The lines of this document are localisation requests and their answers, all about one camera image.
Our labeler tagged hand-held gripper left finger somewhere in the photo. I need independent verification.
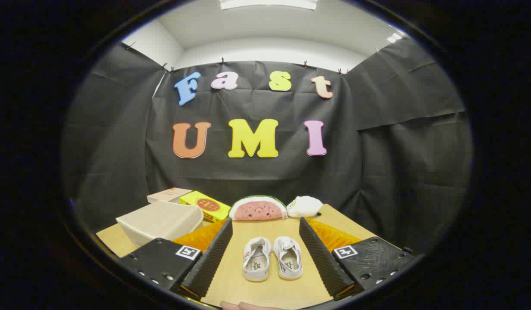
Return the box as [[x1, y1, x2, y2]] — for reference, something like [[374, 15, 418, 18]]
[[119, 217, 234, 302]]

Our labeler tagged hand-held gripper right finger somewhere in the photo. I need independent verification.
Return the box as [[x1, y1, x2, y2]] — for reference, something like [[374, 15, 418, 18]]
[[299, 217, 414, 302]]

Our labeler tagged white shoe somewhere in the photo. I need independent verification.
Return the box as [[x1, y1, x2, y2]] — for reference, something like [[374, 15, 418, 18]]
[[273, 236, 303, 281], [242, 237, 272, 282]]

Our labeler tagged cream storage box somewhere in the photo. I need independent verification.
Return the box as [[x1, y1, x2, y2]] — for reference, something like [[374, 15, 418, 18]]
[[116, 201, 204, 247]]

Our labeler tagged yellow book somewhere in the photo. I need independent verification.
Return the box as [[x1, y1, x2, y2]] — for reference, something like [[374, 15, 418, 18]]
[[179, 191, 232, 223]]

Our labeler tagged white plush toy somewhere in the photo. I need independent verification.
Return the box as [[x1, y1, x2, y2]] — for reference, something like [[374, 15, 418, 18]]
[[286, 196, 323, 218]]

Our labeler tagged watermelon plush toy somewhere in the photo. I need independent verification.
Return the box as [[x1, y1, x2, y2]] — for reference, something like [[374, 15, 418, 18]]
[[229, 195, 288, 221]]

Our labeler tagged beige book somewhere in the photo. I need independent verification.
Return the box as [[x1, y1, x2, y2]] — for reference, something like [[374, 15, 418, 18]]
[[147, 188, 193, 204]]

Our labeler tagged black backdrop cloth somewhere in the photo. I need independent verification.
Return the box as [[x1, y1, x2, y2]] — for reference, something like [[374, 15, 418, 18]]
[[61, 39, 472, 254]]

